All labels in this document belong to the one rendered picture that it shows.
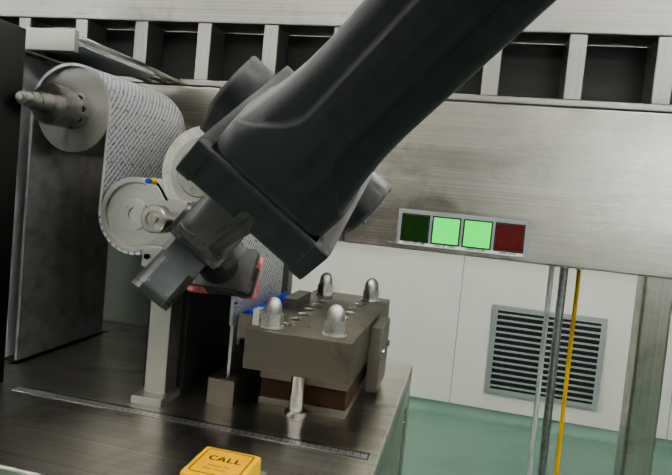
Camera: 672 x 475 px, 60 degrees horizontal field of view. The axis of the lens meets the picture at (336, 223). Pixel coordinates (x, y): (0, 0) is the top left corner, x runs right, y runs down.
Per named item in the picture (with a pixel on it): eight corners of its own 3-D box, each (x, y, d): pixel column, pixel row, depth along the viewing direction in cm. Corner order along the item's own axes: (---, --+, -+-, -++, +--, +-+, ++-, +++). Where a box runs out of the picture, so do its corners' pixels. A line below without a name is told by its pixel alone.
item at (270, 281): (228, 325, 90) (239, 206, 89) (277, 300, 113) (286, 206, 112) (231, 325, 90) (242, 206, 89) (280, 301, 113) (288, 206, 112)
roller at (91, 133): (34, 149, 98) (39, 65, 97) (121, 160, 122) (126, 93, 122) (107, 155, 95) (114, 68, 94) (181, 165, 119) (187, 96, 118)
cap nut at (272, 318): (255, 327, 86) (258, 297, 86) (264, 322, 90) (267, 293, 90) (279, 330, 86) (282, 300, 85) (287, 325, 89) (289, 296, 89)
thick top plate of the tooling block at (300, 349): (242, 367, 86) (245, 327, 85) (313, 317, 125) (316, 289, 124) (347, 385, 82) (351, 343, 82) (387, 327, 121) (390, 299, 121)
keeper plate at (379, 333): (364, 391, 99) (370, 327, 98) (374, 374, 108) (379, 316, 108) (379, 393, 98) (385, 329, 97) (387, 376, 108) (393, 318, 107)
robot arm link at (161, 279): (250, 246, 69) (194, 198, 68) (184, 322, 66) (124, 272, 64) (232, 255, 81) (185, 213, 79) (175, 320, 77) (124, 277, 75)
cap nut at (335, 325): (319, 335, 85) (322, 304, 85) (325, 329, 89) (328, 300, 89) (343, 338, 84) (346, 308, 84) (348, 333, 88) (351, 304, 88)
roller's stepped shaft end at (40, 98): (8, 106, 85) (9, 84, 85) (38, 113, 91) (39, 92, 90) (27, 108, 84) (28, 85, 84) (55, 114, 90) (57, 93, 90)
